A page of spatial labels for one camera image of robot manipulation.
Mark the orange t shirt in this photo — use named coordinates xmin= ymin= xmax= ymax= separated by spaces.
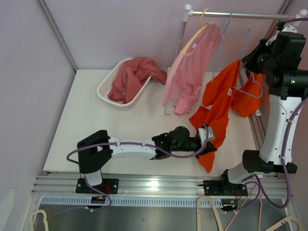
xmin=189 ymin=59 xmax=241 ymax=174
xmin=231 ymin=73 xmax=264 ymax=117

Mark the blue wire hanger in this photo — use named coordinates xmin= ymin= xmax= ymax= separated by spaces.
xmin=211 ymin=12 xmax=233 ymax=82
xmin=233 ymin=28 xmax=263 ymax=99

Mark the dusty rose t shirt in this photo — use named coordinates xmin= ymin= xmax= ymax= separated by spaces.
xmin=108 ymin=57 xmax=167 ymax=103

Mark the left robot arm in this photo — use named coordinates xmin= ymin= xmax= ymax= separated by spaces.
xmin=77 ymin=125 xmax=216 ymax=193

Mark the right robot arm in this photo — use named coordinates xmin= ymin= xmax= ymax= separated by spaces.
xmin=219 ymin=29 xmax=308 ymax=195

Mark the orange t shirt on pink hanger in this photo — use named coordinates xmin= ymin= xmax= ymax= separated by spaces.
xmin=231 ymin=73 xmax=264 ymax=117

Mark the beige hanger on floor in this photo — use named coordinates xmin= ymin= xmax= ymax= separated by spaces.
xmin=196 ymin=195 xmax=223 ymax=231

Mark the beige wooden hanger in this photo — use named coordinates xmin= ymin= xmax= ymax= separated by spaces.
xmin=178 ymin=4 xmax=209 ymax=52

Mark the light pink t shirt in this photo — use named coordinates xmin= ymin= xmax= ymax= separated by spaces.
xmin=162 ymin=22 xmax=222 ymax=115

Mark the beige hanger at right floor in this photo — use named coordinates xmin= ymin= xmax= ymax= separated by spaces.
xmin=265 ymin=216 xmax=304 ymax=231

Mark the beige hanger at floor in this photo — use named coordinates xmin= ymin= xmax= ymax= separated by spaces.
xmin=265 ymin=216 xmax=304 ymax=231
xmin=29 ymin=209 xmax=50 ymax=231

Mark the beige hanger at left floor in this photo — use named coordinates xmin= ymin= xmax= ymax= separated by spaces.
xmin=29 ymin=209 xmax=50 ymax=231

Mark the metal clothes rack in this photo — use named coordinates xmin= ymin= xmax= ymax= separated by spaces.
xmin=164 ymin=10 xmax=308 ymax=115

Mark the white plastic laundry basket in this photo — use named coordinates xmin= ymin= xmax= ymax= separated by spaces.
xmin=97 ymin=57 xmax=154 ymax=109

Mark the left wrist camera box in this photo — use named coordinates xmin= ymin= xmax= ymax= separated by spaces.
xmin=198 ymin=124 xmax=216 ymax=145

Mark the white slotted cable duct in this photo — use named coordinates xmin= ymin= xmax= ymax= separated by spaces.
xmin=39 ymin=197 xmax=239 ymax=208

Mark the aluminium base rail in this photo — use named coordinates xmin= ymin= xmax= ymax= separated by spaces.
xmin=31 ymin=171 xmax=293 ymax=199

